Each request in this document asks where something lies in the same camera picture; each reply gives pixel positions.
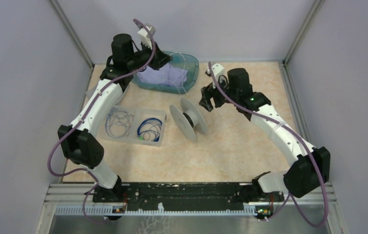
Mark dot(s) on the teal plastic basin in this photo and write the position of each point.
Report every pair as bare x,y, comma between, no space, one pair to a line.
180,60

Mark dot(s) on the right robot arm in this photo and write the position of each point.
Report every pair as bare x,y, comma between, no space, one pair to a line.
309,166

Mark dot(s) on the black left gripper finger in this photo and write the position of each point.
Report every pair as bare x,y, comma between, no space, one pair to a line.
157,64
163,57

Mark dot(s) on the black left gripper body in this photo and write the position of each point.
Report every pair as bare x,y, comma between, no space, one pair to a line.
141,58

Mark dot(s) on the lavender cloth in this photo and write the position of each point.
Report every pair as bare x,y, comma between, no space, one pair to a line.
168,75

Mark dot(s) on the clear plastic divided tray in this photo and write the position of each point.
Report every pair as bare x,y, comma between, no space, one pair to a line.
133,125

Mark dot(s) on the white perforated cable spool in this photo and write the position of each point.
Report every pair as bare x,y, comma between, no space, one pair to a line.
189,119

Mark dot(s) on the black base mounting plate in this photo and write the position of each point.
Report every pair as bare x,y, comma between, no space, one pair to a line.
185,197

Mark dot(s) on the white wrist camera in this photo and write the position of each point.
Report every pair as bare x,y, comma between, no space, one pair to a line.
218,71
145,33

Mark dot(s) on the white slotted cable duct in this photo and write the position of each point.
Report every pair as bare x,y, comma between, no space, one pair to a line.
109,210

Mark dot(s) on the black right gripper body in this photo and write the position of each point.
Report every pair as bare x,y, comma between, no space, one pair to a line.
222,83

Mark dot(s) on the blue cable coil green connector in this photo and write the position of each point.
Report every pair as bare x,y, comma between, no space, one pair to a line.
150,129

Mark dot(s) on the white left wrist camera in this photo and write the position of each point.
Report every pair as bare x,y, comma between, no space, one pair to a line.
145,33

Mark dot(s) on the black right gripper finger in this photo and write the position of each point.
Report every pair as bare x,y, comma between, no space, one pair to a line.
206,95
207,105

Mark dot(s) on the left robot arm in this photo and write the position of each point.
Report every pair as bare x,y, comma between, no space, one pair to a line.
78,139

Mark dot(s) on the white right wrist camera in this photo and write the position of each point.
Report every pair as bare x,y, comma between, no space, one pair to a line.
218,71

